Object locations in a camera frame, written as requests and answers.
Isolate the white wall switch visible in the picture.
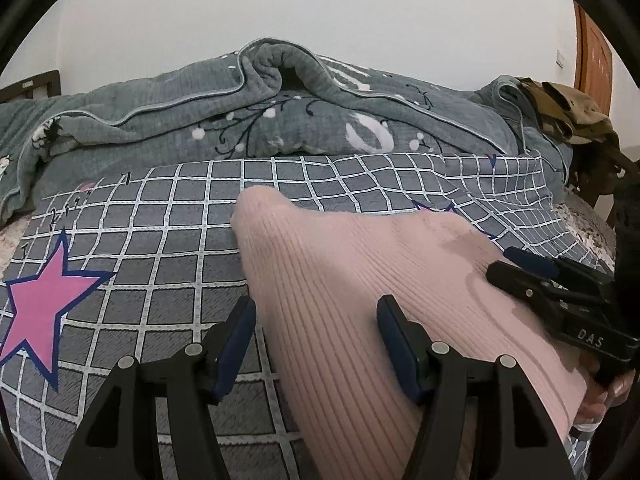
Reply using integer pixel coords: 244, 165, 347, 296
555, 49, 567, 70

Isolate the grey checked duvet cover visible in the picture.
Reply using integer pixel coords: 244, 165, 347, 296
1, 153, 612, 479

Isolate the dark wooden chair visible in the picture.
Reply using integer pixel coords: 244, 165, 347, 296
570, 139, 639, 231

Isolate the dark wooden headboard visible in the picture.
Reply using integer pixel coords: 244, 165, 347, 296
0, 70, 61, 104

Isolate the pink ribbed knit sweater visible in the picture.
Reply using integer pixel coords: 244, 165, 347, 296
230, 185, 594, 480

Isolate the orange wooden door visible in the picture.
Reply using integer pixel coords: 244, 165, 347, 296
574, 2, 613, 115

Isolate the grey-green fleece blanket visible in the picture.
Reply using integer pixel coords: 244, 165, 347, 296
1, 38, 573, 222

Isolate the person's right hand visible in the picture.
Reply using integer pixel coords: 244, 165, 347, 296
574, 351, 636, 425

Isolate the brown folded clothes pile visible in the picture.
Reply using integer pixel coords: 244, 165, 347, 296
518, 78, 620, 148

